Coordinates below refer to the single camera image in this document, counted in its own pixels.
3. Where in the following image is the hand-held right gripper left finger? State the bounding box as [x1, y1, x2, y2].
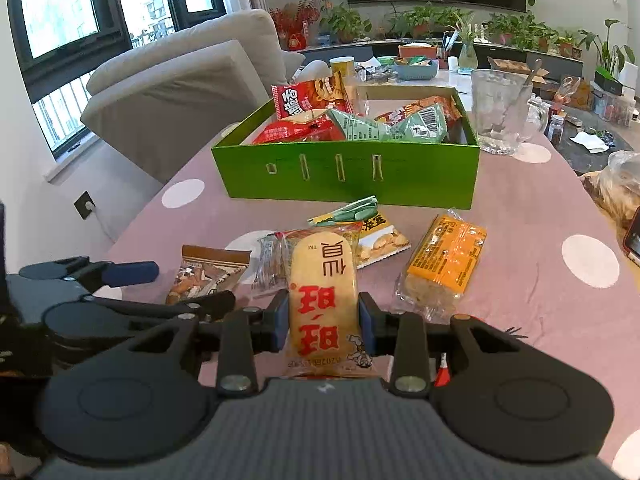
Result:
[120, 302, 291, 395]

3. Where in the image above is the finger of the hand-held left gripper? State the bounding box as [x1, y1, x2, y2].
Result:
[75, 259, 160, 294]
[94, 290, 237, 323]

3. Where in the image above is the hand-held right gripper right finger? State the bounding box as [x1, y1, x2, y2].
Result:
[357, 291, 528, 397]

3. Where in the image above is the yellow rice cracker packet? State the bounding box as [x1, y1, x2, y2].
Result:
[286, 230, 378, 378]

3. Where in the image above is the green cardboard box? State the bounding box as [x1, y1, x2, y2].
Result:
[211, 85, 481, 210]

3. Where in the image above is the red snack packet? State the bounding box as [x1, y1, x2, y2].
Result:
[251, 110, 347, 146]

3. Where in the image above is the green barcode snack packet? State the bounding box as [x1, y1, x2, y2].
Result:
[395, 104, 449, 144]

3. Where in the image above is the red yellow snack bag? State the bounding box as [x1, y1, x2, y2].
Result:
[271, 72, 355, 120]

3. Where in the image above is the orange striped snack packet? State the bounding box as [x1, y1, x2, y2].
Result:
[375, 95, 463, 126]

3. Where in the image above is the brown snack packet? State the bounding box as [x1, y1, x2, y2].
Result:
[165, 245, 252, 306]

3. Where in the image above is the clear snack packet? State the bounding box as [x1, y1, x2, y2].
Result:
[250, 222, 365, 295]

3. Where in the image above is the yellow green snack packet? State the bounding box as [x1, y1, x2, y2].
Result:
[307, 196, 412, 268]

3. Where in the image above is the beige sofa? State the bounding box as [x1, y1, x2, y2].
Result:
[80, 8, 306, 183]

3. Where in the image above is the pink dotted tablecloth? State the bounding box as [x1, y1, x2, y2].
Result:
[100, 67, 640, 480]

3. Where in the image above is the glass mug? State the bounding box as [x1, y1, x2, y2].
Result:
[470, 69, 550, 156]

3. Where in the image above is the teal basket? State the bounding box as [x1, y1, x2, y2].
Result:
[393, 59, 440, 82]

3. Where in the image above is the yellow canister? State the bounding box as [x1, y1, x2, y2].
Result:
[329, 56, 356, 79]

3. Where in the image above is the dark round table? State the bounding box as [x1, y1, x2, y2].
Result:
[530, 100, 640, 177]

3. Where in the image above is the black framed window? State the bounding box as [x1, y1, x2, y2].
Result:
[5, 0, 246, 156]

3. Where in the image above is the red phone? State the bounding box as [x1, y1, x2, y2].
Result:
[622, 207, 640, 267]

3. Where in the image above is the glass vase with plant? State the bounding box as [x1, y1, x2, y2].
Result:
[445, 10, 481, 71]

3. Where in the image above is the white paper napkin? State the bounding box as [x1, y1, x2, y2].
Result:
[569, 131, 609, 154]

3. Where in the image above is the clear plastic food bag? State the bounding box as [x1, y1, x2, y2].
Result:
[581, 150, 640, 228]

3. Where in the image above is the red flower decoration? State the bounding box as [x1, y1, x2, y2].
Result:
[268, 0, 321, 52]

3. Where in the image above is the open cardboard box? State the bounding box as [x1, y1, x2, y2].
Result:
[487, 57, 549, 87]

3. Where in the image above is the potted green plant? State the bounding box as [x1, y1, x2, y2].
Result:
[320, 5, 373, 44]
[390, 2, 451, 41]
[482, 10, 556, 52]

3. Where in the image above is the low television bench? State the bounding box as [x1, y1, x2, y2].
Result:
[300, 37, 585, 84]

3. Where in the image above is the metal spoon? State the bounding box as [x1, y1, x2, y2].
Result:
[492, 57, 543, 133]

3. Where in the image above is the clear storage container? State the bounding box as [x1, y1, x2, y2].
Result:
[595, 92, 636, 124]

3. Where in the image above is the tall leafy potted plant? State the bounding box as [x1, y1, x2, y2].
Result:
[580, 19, 636, 79]

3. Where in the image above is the wall socket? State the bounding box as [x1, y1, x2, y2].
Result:
[74, 191, 96, 220]

